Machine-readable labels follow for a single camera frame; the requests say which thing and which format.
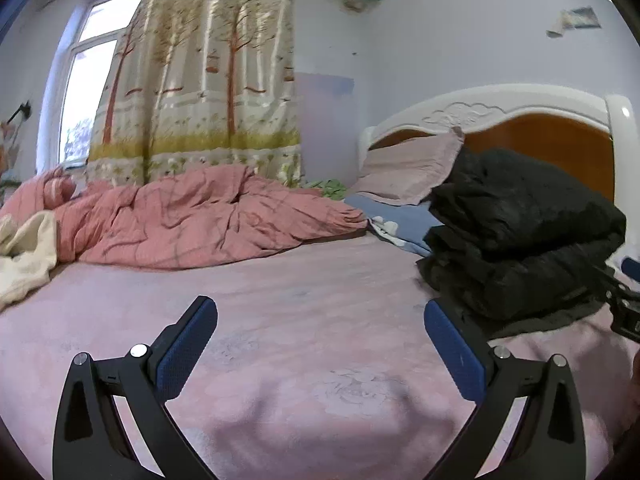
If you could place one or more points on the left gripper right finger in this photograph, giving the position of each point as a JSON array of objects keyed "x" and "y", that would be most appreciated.
[{"x": 548, "y": 441}]

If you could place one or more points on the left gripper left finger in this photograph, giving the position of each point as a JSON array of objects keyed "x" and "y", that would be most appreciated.
[{"x": 90, "y": 441}]

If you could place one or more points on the black puffer jacket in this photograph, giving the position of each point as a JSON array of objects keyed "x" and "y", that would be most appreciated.
[{"x": 511, "y": 205}]

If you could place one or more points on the folded dark green jacket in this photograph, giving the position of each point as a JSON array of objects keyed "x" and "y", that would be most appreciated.
[{"x": 520, "y": 292}]

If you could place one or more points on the white carved headboard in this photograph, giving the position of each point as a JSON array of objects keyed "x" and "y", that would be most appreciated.
[{"x": 594, "y": 139}]

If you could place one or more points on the cream printed hoodie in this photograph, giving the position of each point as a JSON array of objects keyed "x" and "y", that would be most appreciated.
[{"x": 28, "y": 254}]

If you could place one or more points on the blue floral pillow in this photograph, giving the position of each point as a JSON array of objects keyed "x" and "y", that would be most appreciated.
[{"x": 405, "y": 226}]

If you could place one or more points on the pink plaid quilt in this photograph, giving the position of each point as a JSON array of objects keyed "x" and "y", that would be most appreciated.
[{"x": 205, "y": 217}]

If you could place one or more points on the pink bed sheet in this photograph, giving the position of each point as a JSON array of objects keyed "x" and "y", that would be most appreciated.
[{"x": 320, "y": 367}]

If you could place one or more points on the pink pillow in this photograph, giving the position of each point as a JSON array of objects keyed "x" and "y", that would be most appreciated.
[{"x": 405, "y": 173}]

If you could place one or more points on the pink desk lamp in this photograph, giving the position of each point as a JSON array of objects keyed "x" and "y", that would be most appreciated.
[{"x": 23, "y": 113}]

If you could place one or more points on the window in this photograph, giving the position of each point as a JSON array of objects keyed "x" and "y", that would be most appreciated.
[{"x": 76, "y": 81}]

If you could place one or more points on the tree pattern curtain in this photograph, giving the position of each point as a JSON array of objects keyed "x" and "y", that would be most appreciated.
[{"x": 199, "y": 83}]

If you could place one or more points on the wall picture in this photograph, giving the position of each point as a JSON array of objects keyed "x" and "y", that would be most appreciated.
[{"x": 581, "y": 18}]

